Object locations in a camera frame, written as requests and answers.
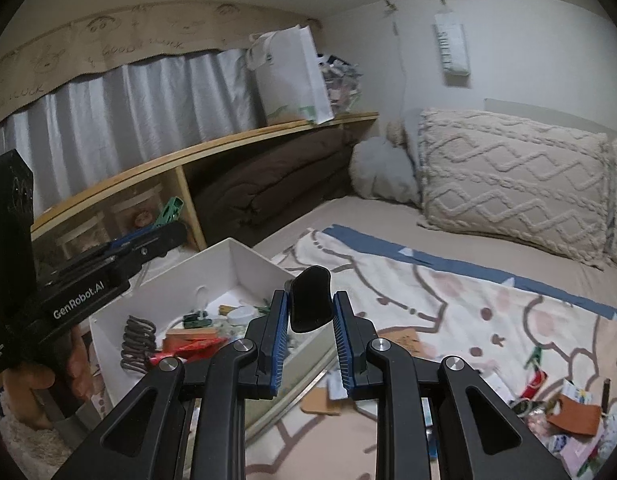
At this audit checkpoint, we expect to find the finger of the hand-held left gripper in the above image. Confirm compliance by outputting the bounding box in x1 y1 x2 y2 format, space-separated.
107 221 188 276
63 225 162 272

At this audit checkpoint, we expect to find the small red toy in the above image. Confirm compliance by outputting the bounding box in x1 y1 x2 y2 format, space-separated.
520 370 548 401

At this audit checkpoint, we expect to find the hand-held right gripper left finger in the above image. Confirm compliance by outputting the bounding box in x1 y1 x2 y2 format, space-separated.
51 290 289 480

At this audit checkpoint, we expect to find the white round lid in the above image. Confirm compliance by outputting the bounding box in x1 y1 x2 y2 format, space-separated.
227 306 258 329

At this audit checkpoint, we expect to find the black oval plastic piece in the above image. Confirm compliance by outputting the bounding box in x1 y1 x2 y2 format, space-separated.
288 266 334 334

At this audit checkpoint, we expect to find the beige plush toy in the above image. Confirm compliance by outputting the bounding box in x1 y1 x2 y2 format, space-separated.
385 119 410 149

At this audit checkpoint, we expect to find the brown leather case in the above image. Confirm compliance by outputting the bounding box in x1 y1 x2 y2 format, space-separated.
545 391 604 437

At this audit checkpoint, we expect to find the white wall power strip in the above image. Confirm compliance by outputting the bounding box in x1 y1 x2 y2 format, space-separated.
433 9 471 76

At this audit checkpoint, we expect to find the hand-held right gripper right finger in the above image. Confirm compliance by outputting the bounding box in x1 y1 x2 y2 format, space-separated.
333 290 569 480

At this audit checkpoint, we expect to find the printed blanket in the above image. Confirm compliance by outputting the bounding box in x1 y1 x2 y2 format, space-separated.
246 225 617 480

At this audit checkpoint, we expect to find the grey spiral hair claw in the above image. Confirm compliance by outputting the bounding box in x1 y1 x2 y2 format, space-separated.
119 314 158 374

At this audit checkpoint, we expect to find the grey curtain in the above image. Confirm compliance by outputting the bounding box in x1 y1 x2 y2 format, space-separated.
0 47 262 222

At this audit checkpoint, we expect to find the cork coaster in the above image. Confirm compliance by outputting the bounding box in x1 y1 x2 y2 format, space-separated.
301 384 343 418

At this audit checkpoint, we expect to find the beige drawn-on valance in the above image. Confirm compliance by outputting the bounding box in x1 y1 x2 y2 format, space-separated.
0 1 323 132

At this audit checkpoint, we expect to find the grey cushion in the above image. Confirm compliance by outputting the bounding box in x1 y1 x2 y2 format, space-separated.
349 136 421 204

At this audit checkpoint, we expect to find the pile of printed packets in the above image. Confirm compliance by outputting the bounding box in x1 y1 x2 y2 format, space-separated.
316 51 363 117

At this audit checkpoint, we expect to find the white cardboard box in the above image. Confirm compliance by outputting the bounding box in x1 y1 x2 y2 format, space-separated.
88 237 296 408

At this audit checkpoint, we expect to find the person's left hand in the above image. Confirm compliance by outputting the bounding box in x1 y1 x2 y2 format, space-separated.
1 362 64 431

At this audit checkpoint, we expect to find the brown folded blanket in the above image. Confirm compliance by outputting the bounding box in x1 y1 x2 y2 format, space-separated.
192 129 358 252

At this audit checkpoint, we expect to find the white paper bag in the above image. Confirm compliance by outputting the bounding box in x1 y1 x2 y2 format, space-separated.
245 23 335 127

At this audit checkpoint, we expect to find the white fluffy cloth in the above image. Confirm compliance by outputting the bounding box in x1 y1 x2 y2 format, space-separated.
0 409 70 480

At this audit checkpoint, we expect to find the red snack packet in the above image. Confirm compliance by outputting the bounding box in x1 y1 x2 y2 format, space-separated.
151 336 230 364

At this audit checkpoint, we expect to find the pink wallet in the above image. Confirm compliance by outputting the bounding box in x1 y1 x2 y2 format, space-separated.
557 434 603 477

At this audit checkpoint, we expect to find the wooden ledge shelf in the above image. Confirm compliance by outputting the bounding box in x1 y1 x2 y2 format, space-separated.
31 111 380 257

